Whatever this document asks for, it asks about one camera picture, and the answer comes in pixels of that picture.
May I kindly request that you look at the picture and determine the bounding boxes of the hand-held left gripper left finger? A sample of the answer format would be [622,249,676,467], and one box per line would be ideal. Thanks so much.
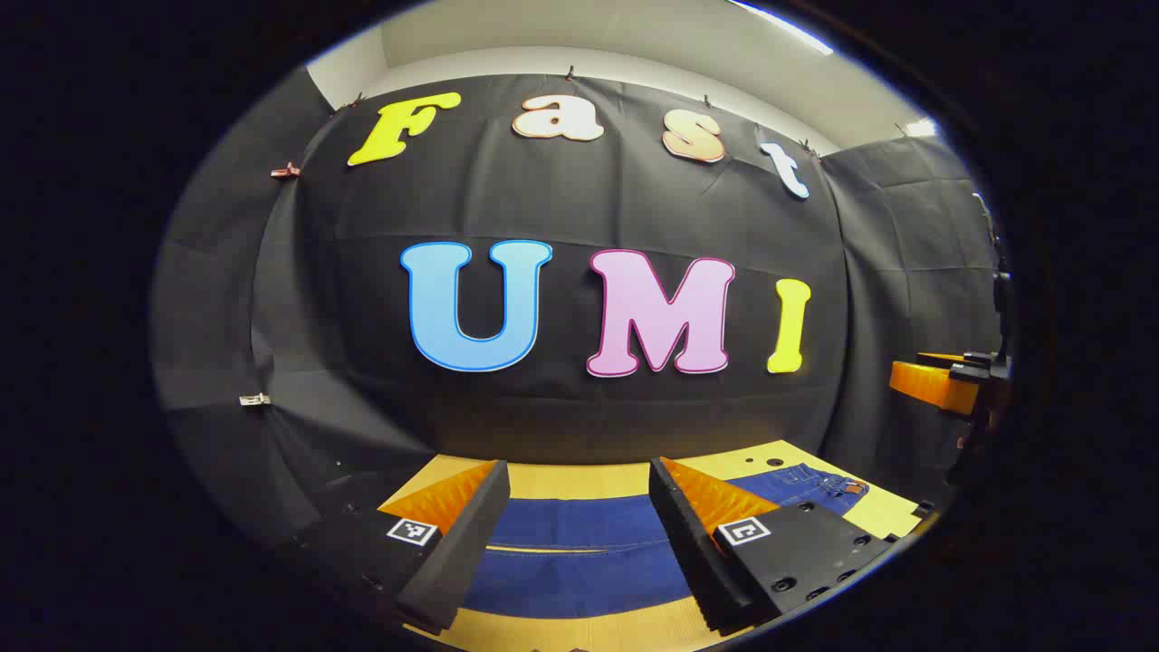
[294,459,512,637]

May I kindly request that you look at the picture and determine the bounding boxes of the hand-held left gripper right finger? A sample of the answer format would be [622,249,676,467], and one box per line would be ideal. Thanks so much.
[647,455,902,635]

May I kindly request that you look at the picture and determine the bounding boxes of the blue denim jeans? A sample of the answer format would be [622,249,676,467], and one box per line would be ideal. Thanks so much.
[462,462,870,621]

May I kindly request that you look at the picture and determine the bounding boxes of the black backdrop cloth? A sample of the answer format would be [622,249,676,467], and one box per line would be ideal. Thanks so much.
[152,68,1006,544]

